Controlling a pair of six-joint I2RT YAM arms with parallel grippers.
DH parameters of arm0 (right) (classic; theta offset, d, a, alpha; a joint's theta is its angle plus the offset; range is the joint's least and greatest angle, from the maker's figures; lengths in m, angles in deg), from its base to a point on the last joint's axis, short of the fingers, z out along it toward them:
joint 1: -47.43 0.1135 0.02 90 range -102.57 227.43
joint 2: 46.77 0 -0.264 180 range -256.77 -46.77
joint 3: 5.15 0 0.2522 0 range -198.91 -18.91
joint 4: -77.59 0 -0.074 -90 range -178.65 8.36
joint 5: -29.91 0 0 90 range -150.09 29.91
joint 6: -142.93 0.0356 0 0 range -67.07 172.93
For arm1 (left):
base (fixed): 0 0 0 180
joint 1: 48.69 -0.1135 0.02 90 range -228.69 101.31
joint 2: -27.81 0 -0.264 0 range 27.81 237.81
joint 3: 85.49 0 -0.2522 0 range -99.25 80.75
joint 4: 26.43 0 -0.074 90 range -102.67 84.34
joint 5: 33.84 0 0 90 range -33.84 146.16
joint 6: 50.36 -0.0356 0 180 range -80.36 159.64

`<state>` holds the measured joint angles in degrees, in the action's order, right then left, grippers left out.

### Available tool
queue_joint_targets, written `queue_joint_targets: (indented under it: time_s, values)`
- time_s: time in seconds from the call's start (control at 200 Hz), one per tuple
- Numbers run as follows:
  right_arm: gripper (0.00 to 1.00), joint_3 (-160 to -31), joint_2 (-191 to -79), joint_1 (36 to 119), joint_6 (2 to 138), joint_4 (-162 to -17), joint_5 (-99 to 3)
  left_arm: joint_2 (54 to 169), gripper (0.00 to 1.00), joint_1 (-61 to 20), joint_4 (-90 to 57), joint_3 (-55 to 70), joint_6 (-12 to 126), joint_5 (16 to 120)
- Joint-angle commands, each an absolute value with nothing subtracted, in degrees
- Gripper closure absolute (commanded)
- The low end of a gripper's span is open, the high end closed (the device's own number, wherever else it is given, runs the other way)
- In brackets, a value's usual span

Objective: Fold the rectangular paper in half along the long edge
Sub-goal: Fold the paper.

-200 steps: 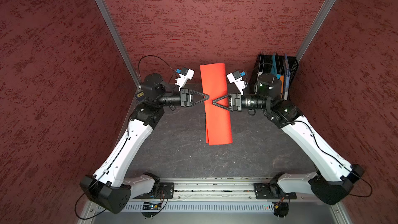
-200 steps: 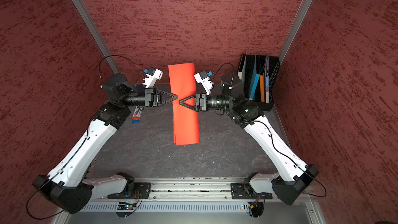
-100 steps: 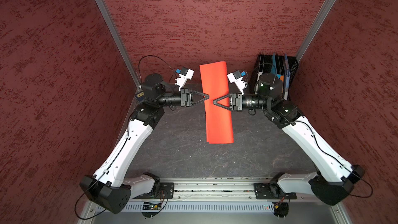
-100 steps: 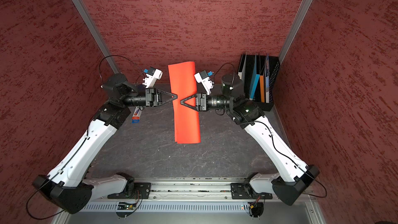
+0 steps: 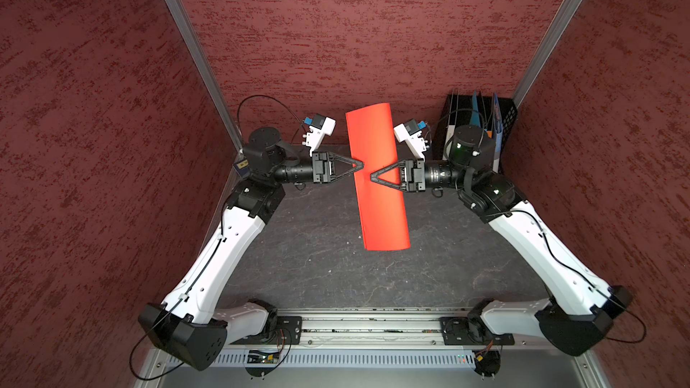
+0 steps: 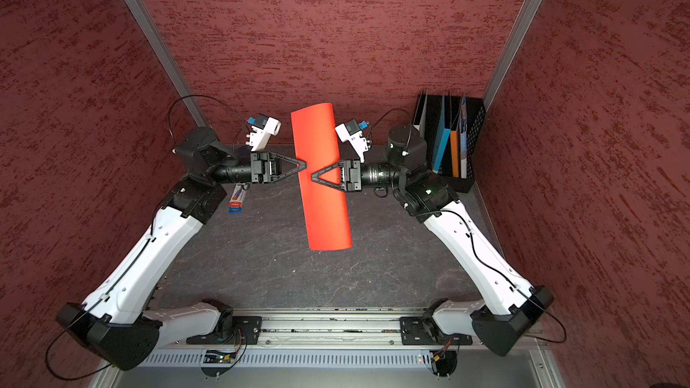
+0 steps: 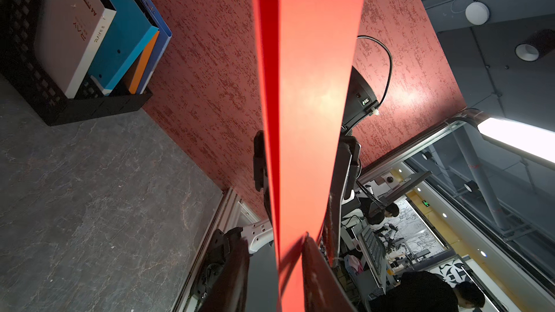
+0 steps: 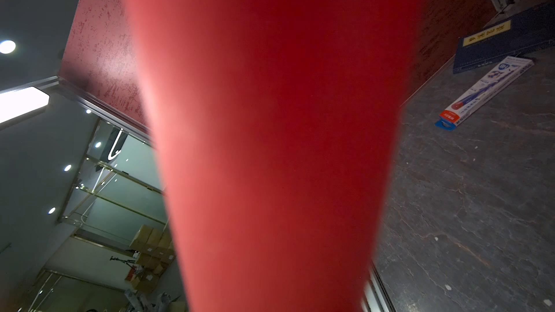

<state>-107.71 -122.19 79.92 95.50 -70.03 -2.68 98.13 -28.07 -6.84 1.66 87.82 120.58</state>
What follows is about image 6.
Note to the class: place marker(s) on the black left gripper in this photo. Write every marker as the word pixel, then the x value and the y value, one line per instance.
pixel 261 167

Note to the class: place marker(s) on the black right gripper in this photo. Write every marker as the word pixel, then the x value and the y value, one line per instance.
pixel 349 180

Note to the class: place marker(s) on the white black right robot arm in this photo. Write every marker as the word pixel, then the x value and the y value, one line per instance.
pixel 509 305

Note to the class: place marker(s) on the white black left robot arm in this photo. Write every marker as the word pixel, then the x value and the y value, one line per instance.
pixel 114 321

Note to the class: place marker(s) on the white pencil box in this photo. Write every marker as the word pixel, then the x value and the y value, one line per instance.
pixel 237 197

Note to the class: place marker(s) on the white book in organizer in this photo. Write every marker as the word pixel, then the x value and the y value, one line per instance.
pixel 419 117

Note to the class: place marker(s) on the orange folder in organizer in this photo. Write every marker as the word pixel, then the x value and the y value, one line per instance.
pixel 454 148

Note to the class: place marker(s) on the black mesh file organizer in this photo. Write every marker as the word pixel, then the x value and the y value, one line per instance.
pixel 450 125

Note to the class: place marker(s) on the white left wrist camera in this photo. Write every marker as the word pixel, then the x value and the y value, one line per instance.
pixel 262 129

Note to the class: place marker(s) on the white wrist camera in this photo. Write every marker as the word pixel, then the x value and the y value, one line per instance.
pixel 352 132
pixel 262 129

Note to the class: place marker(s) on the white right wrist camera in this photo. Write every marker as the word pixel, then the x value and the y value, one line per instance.
pixel 352 132

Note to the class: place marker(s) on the left aluminium corner post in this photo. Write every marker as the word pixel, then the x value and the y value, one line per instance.
pixel 156 41

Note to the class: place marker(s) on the aluminium corner post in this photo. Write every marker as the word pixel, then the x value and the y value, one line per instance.
pixel 156 41
pixel 524 19

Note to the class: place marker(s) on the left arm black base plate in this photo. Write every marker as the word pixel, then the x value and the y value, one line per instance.
pixel 238 330

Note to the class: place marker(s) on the aluminium front rail frame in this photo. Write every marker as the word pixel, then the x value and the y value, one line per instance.
pixel 325 347

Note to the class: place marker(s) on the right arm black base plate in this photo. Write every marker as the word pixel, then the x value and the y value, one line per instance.
pixel 421 331

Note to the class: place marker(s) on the right aluminium corner post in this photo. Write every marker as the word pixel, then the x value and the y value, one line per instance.
pixel 524 19

